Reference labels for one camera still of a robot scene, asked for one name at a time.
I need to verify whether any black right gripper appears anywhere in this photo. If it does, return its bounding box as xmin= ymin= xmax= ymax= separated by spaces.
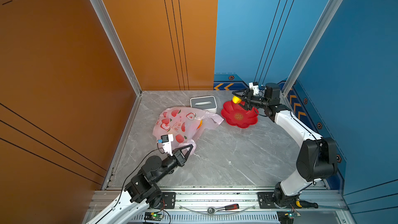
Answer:
xmin=233 ymin=89 xmax=269 ymax=111

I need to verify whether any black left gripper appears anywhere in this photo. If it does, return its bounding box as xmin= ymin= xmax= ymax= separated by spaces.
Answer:
xmin=153 ymin=145 xmax=192 ymax=185

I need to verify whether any small yellow red apple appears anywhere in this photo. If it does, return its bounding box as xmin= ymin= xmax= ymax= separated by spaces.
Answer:
xmin=232 ymin=96 xmax=242 ymax=104

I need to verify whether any pink printed plastic bag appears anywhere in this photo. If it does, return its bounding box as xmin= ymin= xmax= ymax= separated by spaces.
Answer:
xmin=152 ymin=107 xmax=224 ymax=152

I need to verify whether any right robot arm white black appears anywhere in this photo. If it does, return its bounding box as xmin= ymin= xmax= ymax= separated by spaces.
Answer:
xmin=232 ymin=83 xmax=338 ymax=208

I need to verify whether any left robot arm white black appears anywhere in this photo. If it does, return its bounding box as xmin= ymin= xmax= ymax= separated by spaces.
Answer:
xmin=88 ymin=144 xmax=193 ymax=224

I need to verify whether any red flower-shaped plate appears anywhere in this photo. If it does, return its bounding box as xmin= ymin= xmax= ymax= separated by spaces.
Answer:
xmin=221 ymin=101 xmax=258 ymax=129

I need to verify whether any white grey tissue box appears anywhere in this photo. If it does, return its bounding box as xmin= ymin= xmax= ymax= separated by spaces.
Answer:
xmin=190 ymin=95 xmax=217 ymax=114

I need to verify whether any left green circuit board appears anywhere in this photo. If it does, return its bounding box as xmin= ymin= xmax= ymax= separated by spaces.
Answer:
xmin=143 ymin=212 xmax=165 ymax=224

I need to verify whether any green circuit board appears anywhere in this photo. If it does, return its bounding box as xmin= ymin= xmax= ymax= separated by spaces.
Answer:
xmin=143 ymin=212 xmax=165 ymax=224
xmin=277 ymin=212 xmax=301 ymax=224

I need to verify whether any yellow black screwdriver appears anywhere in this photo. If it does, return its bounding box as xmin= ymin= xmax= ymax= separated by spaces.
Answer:
xmin=295 ymin=200 xmax=319 ymax=209

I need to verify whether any right green circuit board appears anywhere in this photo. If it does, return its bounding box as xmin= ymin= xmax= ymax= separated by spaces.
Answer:
xmin=277 ymin=212 xmax=301 ymax=224

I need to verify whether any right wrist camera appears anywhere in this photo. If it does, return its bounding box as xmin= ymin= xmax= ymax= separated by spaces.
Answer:
xmin=249 ymin=82 xmax=260 ymax=96

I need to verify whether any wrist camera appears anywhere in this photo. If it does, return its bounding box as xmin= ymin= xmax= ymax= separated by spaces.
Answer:
xmin=249 ymin=82 xmax=260 ymax=96
xmin=157 ymin=134 xmax=174 ymax=156

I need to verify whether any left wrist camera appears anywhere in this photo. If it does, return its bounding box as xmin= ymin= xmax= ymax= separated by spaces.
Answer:
xmin=157 ymin=134 xmax=174 ymax=156

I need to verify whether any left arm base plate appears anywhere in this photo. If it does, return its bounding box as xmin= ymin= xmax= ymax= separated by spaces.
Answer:
xmin=156 ymin=191 xmax=176 ymax=209

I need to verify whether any red handled ratchet wrench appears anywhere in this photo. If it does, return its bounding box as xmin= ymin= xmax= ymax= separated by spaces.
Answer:
xmin=207 ymin=204 xmax=239 ymax=215

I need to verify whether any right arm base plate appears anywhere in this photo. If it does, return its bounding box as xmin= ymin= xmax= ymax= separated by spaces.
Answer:
xmin=257 ymin=191 xmax=299 ymax=209

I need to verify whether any aluminium front rail frame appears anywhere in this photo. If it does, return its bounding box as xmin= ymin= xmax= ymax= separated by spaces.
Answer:
xmin=83 ymin=187 xmax=355 ymax=224

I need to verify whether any right aluminium corner post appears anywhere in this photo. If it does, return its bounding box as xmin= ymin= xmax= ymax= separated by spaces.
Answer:
xmin=282 ymin=0 xmax=343 ymax=96

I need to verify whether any aluminium corner post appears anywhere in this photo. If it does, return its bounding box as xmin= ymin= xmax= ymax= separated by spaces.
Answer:
xmin=77 ymin=0 xmax=143 ymax=95
xmin=282 ymin=0 xmax=343 ymax=96

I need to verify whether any left aluminium corner post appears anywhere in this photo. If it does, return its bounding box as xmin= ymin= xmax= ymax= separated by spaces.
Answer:
xmin=77 ymin=0 xmax=143 ymax=95

